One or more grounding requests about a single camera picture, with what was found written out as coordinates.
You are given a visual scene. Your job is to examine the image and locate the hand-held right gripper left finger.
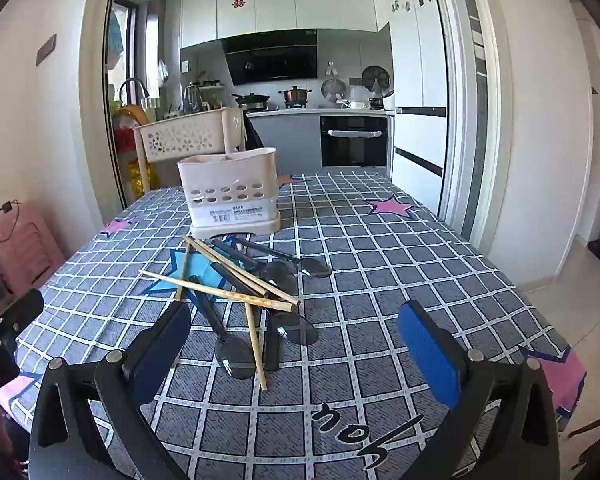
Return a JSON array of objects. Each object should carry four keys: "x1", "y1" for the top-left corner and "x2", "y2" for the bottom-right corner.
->
[{"x1": 28, "y1": 302, "x2": 193, "y2": 480}]

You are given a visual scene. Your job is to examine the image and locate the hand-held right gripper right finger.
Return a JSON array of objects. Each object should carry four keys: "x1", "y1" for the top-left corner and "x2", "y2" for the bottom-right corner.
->
[{"x1": 398, "y1": 301, "x2": 562, "y2": 480}]

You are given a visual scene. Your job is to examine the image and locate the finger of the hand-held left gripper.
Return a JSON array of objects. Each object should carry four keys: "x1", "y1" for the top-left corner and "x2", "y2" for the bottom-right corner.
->
[{"x1": 0, "y1": 288, "x2": 45, "y2": 336}]

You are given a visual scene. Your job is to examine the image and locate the wooden chopstick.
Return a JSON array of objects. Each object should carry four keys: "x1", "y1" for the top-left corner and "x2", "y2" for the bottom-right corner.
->
[
  {"x1": 175, "y1": 244, "x2": 192, "y2": 302},
  {"x1": 139, "y1": 270, "x2": 297, "y2": 312},
  {"x1": 195, "y1": 241, "x2": 278, "y2": 298},
  {"x1": 243, "y1": 304, "x2": 269, "y2": 392},
  {"x1": 186, "y1": 236, "x2": 301, "y2": 307}
]

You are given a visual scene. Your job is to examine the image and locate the beige plastic utensil holder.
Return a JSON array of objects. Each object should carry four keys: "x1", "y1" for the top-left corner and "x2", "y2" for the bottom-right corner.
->
[{"x1": 177, "y1": 147, "x2": 283, "y2": 239}]

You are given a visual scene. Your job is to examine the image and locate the pink chair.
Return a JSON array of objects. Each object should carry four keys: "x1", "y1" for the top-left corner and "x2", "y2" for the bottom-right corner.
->
[{"x1": 0, "y1": 202, "x2": 67, "y2": 297}]

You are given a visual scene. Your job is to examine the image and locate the grey checked star tablecloth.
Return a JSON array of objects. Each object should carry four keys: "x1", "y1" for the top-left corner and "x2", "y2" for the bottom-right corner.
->
[{"x1": 0, "y1": 170, "x2": 588, "y2": 480}]

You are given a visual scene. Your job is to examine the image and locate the gold foil item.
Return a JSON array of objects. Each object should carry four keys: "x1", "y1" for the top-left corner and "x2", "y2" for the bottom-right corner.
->
[{"x1": 127, "y1": 159, "x2": 159, "y2": 199}]

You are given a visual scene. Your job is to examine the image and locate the beige plastic storage cart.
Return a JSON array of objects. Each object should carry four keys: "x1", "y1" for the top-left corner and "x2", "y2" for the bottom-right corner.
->
[{"x1": 132, "y1": 106, "x2": 248, "y2": 197}]

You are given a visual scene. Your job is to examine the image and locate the black built-in oven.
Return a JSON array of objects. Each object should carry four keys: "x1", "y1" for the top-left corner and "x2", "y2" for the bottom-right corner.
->
[{"x1": 319, "y1": 114, "x2": 389, "y2": 169}]

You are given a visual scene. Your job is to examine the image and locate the black plastic bag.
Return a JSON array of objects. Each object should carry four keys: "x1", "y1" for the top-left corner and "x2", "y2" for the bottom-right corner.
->
[{"x1": 244, "y1": 114, "x2": 267, "y2": 152}]

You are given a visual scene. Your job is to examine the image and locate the curved kitchen faucet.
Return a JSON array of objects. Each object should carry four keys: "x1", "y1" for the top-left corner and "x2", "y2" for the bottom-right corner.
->
[{"x1": 118, "y1": 78, "x2": 149, "y2": 107}]

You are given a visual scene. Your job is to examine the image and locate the glass kettle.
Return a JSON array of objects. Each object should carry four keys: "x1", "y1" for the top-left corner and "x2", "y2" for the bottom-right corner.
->
[{"x1": 182, "y1": 82, "x2": 204, "y2": 112}]

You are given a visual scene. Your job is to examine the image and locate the black wok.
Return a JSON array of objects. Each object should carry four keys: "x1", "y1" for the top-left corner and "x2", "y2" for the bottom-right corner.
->
[{"x1": 231, "y1": 92, "x2": 271, "y2": 109}]

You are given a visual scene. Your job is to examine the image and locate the round black fan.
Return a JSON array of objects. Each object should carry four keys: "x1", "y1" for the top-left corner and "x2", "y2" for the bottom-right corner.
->
[{"x1": 361, "y1": 64, "x2": 394, "y2": 97}]

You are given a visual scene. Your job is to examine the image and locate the steel cooking pot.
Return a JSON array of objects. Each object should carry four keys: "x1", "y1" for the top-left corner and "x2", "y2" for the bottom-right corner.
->
[{"x1": 278, "y1": 85, "x2": 314, "y2": 106}]

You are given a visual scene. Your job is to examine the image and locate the white refrigerator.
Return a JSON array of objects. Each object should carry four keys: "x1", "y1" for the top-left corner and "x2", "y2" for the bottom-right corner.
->
[{"x1": 374, "y1": 0, "x2": 452, "y2": 211}]

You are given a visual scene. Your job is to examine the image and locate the black range hood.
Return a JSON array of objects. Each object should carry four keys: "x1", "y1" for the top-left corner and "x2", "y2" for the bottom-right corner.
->
[{"x1": 222, "y1": 30, "x2": 319, "y2": 86}]

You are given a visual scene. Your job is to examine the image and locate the black cable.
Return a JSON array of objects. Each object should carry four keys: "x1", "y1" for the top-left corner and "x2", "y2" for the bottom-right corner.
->
[{"x1": 0, "y1": 199, "x2": 22, "y2": 243}]

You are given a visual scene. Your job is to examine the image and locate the grey wall switch panel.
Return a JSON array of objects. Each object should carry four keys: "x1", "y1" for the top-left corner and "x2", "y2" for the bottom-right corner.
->
[{"x1": 36, "y1": 33, "x2": 59, "y2": 65}]

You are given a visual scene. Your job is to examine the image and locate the white wall cabinets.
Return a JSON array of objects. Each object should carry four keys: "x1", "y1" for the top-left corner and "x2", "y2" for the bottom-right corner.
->
[{"x1": 180, "y1": 0, "x2": 379, "y2": 51}]

